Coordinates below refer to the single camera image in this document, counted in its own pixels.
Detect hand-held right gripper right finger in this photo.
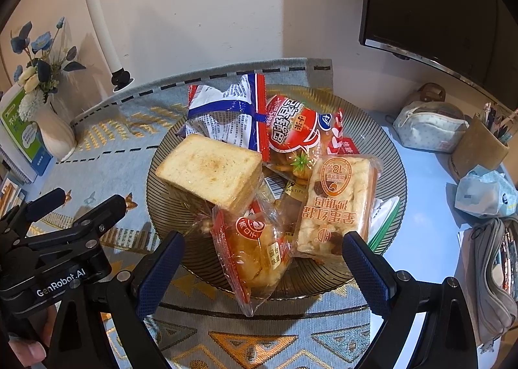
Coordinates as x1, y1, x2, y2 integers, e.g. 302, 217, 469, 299
342, 231, 479, 369

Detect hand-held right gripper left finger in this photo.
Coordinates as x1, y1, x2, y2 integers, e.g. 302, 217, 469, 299
49, 230, 186, 369

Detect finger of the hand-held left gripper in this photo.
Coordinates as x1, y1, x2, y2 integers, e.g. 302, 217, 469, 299
73, 194, 126, 237
23, 188, 67, 223

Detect ribbed glass plate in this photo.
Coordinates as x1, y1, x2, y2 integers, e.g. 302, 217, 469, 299
146, 86, 407, 299

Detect green and white sachet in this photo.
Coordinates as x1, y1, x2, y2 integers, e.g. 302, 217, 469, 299
366, 195, 401, 252

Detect pale puffed egg cake packet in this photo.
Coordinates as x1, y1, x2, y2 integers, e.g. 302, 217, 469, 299
293, 152, 383, 258

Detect bun packet with red edges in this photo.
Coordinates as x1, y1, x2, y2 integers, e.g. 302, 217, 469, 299
196, 199, 292, 317

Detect white packet with blue stripes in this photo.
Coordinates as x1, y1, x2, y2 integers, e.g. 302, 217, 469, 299
176, 73, 270, 161

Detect red rice crust snack packet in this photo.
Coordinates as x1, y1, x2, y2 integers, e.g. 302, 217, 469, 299
261, 94, 361, 184

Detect person's left hand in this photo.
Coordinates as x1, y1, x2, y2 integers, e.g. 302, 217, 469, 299
6, 306, 59, 365

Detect stack of spiral notebooks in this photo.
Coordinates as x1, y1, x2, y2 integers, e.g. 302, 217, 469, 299
0, 142, 37, 185

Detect white ribbed ceramic vase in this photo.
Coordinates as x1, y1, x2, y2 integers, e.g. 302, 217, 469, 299
34, 100, 77, 161

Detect blue patterned woven table mat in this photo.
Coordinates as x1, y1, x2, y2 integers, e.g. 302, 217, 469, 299
24, 57, 377, 369

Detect grey pencil case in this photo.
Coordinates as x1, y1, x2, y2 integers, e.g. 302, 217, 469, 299
471, 215, 518, 347

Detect blue and white artificial flowers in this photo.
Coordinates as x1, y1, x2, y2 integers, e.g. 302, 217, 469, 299
10, 17, 87, 123

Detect blue and white tissue pack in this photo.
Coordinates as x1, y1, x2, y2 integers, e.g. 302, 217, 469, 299
453, 164, 518, 219

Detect white floral zip pouch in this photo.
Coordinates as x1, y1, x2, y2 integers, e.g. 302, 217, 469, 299
392, 100, 470, 153

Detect brown pen holder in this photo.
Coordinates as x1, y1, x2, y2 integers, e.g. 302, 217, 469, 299
451, 112, 511, 184

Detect white desk lamp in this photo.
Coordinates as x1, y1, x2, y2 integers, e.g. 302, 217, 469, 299
79, 0, 132, 92

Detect small wooden ornament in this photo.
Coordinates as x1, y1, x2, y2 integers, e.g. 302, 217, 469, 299
415, 83, 446, 105

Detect bunch of pens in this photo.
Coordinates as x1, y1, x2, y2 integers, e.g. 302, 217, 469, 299
479, 100, 518, 147

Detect black computer monitor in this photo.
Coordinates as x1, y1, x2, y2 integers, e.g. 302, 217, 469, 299
359, 0, 518, 90

